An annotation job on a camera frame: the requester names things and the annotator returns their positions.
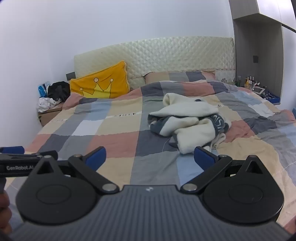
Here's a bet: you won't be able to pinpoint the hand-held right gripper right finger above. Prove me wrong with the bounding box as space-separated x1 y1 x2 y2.
180 146 270 194

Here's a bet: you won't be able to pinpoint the white and blue sweater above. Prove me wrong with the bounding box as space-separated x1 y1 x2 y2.
147 93 232 155

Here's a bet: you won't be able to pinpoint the person's left hand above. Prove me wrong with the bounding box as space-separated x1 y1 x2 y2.
0 192 12 235

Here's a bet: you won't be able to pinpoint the cream quilted headboard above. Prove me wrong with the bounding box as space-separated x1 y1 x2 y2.
74 37 235 91

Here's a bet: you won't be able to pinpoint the cardboard box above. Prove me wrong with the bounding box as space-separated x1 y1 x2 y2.
37 102 66 127

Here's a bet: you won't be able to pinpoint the row of cosmetic bottles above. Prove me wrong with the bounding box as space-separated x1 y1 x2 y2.
244 75 260 91

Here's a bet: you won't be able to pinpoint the white clothes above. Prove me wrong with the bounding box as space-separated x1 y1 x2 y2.
36 97 62 113

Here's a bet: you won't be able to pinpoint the cream floral cloth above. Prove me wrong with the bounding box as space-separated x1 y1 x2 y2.
215 69 237 84

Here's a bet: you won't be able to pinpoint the grey wall cabinet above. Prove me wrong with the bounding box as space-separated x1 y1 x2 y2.
228 0 296 106

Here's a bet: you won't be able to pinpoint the patchwork quilt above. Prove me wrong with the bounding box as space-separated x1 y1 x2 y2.
5 81 296 232

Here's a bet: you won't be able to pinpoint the patchwork pillow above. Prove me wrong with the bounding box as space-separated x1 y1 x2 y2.
144 71 217 85

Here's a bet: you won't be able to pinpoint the yellow crown pillow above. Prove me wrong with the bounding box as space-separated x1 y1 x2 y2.
70 61 130 99

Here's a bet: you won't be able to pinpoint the blue tray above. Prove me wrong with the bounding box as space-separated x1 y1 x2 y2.
260 91 282 105

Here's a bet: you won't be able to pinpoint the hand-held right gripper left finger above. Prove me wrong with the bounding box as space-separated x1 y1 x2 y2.
28 146 120 194

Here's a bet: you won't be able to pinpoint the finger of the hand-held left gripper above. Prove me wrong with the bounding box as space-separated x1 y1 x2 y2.
0 150 58 161
0 146 25 155

